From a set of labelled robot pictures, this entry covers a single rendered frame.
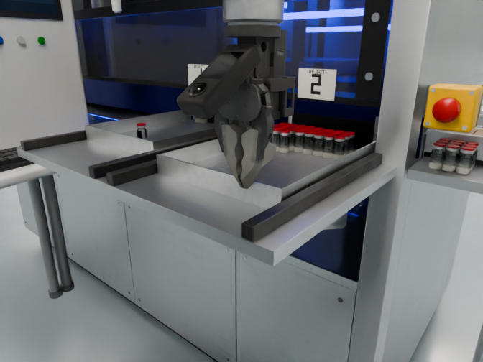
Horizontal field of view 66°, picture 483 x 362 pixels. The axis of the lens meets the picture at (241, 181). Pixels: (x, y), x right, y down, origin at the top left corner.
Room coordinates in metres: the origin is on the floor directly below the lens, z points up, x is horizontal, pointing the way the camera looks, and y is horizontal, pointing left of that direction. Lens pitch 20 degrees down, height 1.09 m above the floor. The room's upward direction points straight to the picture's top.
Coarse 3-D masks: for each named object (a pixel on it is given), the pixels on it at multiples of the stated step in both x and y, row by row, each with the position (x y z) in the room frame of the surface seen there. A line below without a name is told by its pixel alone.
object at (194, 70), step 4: (188, 64) 1.02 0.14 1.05; (192, 64) 1.01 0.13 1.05; (196, 64) 1.00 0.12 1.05; (188, 68) 1.02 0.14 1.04; (192, 68) 1.01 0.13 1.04; (196, 68) 1.00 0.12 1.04; (200, 68) 0.99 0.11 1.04; (204, 68) 0.98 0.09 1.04; (188, 72) 1.02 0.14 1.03; (192, 72) 1.01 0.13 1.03; (196, 72) 1.00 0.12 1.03; (200, 72) 0.99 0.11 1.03; (188, 76) 1.02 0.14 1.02; (192, 76) 1.01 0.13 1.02; (196, 76) 1.00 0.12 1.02; (188, 80) 1.02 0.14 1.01; (192, 80) 1.01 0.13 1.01; (188, 84) 1.02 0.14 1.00
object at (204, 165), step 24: (216, 144) 0.73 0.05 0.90; (168, 168) 0.60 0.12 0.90; (192, 168) 0.56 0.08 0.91; (216, 168) 0.64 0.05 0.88; (264, 168) 0.64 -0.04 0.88; (288, 168) 0.64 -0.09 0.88; (312, 168) 0.64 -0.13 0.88; (336, 168) 0.58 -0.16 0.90; (240, 192) 0.50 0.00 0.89; (264, 192) 0.47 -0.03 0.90; (288, 192) 0.47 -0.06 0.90
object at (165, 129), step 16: (176, 112) 1.09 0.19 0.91; (96, 128) 0.85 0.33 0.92; (112, 128) 0.93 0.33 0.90; (128, 128) 0.96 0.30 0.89; (160, 128) 1.01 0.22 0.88; (176, 128) 1.01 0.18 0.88; (192, 128) 1.01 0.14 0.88; (208, 128) 1.01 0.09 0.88; (112, 144) 0.81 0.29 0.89; (128, 144) 0.77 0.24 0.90; (144, 144) 0.73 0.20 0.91; (160, 144) 0.73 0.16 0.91
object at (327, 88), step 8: (304, 72) 0.80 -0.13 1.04; (312, 72) 0.78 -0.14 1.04; (320, 72) 0.77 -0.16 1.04; (328, 72) 0.76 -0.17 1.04; (304, 80) 0.79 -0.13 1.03; (312, 80) 0.78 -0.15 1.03; (328, 80) 0.76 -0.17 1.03; (304, 88) 0.79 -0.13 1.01; (320, 88) 0.77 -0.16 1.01; (328, 88) 0.76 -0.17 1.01; (304, 96) 0.79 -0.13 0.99; (312, 96) 0.78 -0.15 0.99; (320, 96) 0.77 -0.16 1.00; (328, 96) 0.76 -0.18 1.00
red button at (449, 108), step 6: (438, 102) 0.60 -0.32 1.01; (444, 102) 0.59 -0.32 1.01; (450, 102) 0.59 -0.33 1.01; (456, 102) 0.59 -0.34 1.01; (432, 108) 0.61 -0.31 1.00; (438, 108) 0.60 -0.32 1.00; (444, 108) 0.59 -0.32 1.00; (450, 108) 0.59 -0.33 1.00; (456, 108) 0.58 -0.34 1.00; (438, 114) 0.60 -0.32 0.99; (444, 114) 0.59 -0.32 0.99; (450, 114) 0.58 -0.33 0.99; (456, 114) 0.58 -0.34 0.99; (438, 120) 0.60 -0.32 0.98; (444, 120) 0.59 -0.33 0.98; (450, 120) 0.59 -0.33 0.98
